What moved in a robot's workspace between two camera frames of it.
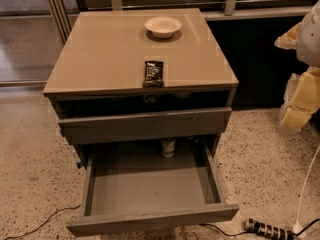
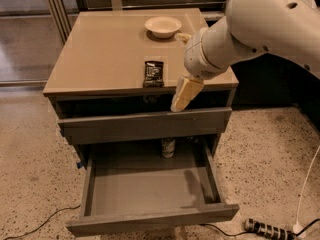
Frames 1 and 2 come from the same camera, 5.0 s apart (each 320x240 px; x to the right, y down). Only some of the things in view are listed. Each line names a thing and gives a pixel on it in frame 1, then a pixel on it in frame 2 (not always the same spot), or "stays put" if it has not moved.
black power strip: [268, 230] stays put
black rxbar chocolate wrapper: [153, 74] stays put
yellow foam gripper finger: [288, 40] -> [183, 37]
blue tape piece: [79, 164] stays put
